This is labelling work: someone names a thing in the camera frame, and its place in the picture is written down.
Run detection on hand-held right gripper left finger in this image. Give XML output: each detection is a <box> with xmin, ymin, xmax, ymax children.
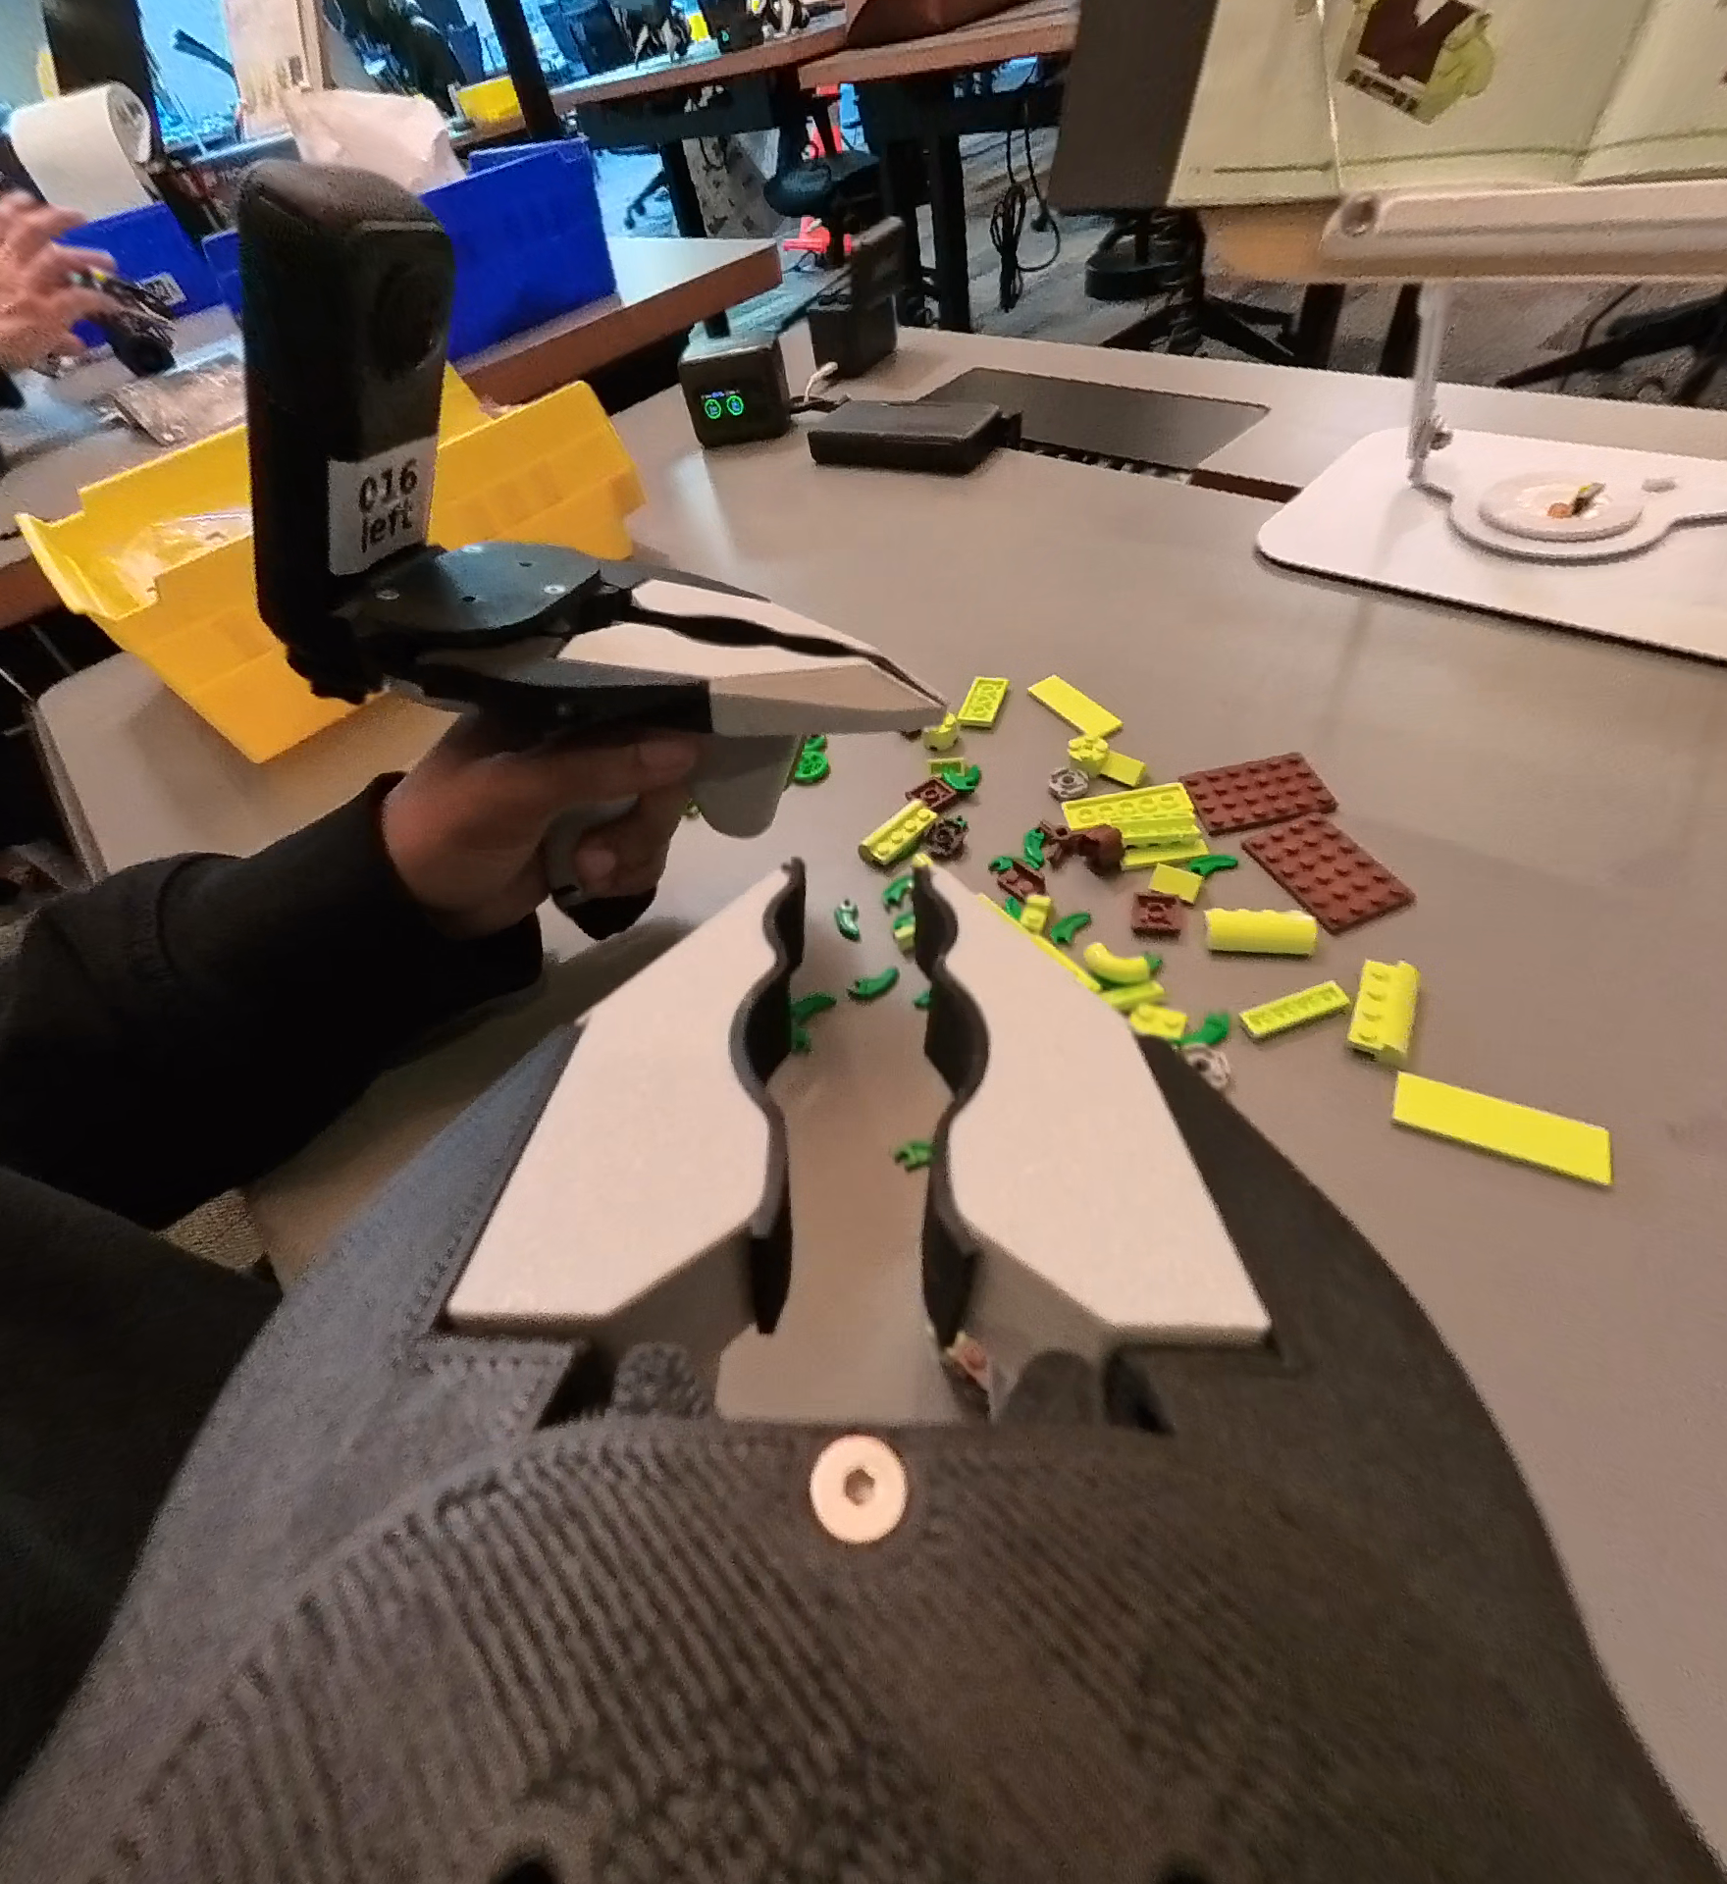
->
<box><xmin>443</xmin><ymin>857</ymin><xmax>810</xmax><ymax>1342</ymax></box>

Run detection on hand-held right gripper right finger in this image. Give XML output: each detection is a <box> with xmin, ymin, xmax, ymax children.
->
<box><xmin>912</xmin><ymin>861</ymin><xmax>1275</xmax><ymax>1348</ymax></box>

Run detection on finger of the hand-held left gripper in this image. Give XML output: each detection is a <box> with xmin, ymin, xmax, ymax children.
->
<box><xmin>621</xmin><ymin>566</ymin><xmax>940</xmax><ymax>694</ymax></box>
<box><xmin>555</xmin><ymin>626</ymin><xmax>950</xmax><ymax>736</ymax></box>

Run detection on white book stand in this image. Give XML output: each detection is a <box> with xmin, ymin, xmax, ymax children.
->
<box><xmin>1259</xmin><ymin>184</ymin><xmax>1727</xmax><ymax>668</ymax></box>

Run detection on instruction booklet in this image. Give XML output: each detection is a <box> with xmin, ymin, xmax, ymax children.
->
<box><xmin>1171</xmin><ymin>0</ymin><xmax>1727</xmax><ymax>207</ymax></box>

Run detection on person's left forearm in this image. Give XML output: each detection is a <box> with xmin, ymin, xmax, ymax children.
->
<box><xmin>0</xmin><ymin>772</ymin><xmax>545</xmax><ymax>1230</ymax></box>

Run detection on person's left hand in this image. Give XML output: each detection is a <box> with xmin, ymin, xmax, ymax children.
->
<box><xmin>381</xmin><ymin>732</ymin><xmax>705</xmax><ymax>943</ymax></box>

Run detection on black charger green lights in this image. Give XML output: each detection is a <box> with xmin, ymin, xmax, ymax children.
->
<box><xmin>679</xmin><ymin>335</ymin><xmax>796</xmax><ymax>451</ymax></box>

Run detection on yellow plastic bin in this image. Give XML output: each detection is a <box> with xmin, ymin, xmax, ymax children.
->
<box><xmin>17</xmin><ymin>379</ymin><xmax>645</xmax><ymax>764</ymax></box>

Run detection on blue plastic bin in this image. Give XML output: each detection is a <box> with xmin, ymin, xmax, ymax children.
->
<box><xmin>68</xmin><ymin>140</ymin><xmax>619</xmax><ymax>371</ymax></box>

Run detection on flat black box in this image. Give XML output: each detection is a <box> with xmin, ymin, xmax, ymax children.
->
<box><xmin>808</xmin><ymin>397</ymin><xmax>1026</xmax><ymax>477</ymax></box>

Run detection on scattered small brown pieces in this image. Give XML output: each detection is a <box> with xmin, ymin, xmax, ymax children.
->
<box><xmin>906</xmin><ymin>778</ymin><xmax>1187</xmax><ymax>943</ymax></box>

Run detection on scattered green leaf pieces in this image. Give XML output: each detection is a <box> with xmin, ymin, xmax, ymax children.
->
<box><xmin>782</xmin><ymin>728</ymin><xmax>1241</xmax><ymax>1172</ymax></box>

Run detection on wooden side desk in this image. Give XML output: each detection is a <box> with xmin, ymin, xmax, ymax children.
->
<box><xmin>0</xmin><ymin>235</ymin><xmax>784</xmax><ymax>628</ymax></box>

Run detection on black upright box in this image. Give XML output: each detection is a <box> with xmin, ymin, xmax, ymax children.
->
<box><xmin>808</xmin><ymin>217</ymin><xmax>908</xmax><ymax>381</ymax></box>

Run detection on white paper roll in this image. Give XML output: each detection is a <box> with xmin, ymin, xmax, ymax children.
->
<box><xmin>7</xmin><ymin>84</ymin><xmax>160</xmax><ymax>223</ymax></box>

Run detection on brown studded plate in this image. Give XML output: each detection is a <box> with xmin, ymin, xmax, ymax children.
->
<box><xmin>1241</xmin><ymin>814</ymin><xmax>1418</xmax><ymax>937</ymax></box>
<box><xmin>1179</xmin><ymin>754</ymin><xmax>1341</xmax><ymax>837</ymax></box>

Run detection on scattered lime green bricks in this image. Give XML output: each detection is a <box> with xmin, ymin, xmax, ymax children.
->
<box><xmin>860</xmin><ymin>674</ymin><xmax>1616</xmax><ymax>1186</ymax></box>

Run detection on background wooden desk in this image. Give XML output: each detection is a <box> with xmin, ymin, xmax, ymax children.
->
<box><xmin>547</xmin><ymin>0</ymin><xmax>1087</xmax><ymax>333</ymax></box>

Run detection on black desk cable flap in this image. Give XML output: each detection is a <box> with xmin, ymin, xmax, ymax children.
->
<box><xmin>924</xmin><ymin>369</ymin><xmax>1271</xmax><ymax>473</ymax></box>

